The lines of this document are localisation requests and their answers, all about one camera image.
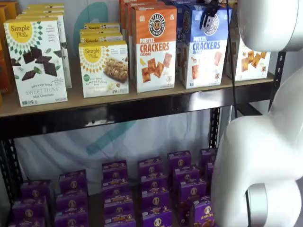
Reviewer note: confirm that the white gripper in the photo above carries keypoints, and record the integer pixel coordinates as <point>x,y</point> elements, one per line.
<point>208,2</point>

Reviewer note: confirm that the blue white pretzel crackers box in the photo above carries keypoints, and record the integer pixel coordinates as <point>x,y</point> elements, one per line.
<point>179,19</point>
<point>203,61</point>

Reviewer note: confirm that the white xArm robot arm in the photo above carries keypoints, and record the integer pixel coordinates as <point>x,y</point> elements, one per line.
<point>260,146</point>

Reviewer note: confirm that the orange cheddar pretzel crackers box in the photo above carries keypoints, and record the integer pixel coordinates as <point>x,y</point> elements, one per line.
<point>129,28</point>
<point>122,14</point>
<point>155,47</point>

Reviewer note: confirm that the yellow white pretzel crackers box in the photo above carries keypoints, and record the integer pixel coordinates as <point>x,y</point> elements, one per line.
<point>251,63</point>

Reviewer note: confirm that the Simple Mills almond bars box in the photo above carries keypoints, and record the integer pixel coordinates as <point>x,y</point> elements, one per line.
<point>104,25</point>
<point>104,71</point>
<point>99,30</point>
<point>101,37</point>

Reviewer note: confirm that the purple Annie's snack box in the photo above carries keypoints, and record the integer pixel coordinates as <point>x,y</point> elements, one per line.
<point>116,188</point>
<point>193,190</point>
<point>119,220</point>
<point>114,171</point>
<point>72,182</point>
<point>29,209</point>
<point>118,203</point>
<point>27,222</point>
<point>155,199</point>
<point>150,166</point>
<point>187,175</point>
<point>201,215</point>
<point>71,203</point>
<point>180,160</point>
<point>157,220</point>
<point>35,189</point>
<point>154,183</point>
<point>71,221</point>
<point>207,156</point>
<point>209,169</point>

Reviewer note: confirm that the wooden shelf board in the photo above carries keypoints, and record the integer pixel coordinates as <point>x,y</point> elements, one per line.
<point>94,101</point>

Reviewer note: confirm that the Simple Mills Sweet Thins box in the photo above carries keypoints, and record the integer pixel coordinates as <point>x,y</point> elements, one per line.
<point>35,61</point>
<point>45,8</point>
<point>65,47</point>
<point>42,12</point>
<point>46,5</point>

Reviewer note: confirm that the plain orange box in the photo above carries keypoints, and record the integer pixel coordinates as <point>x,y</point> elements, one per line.
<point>3,52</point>
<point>11,9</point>

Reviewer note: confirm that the white backdrop cloth teal logo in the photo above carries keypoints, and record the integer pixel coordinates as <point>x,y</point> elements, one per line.
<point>59,146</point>

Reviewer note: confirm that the black metal shelving frame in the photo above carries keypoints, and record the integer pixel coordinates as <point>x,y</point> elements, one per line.
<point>142,111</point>

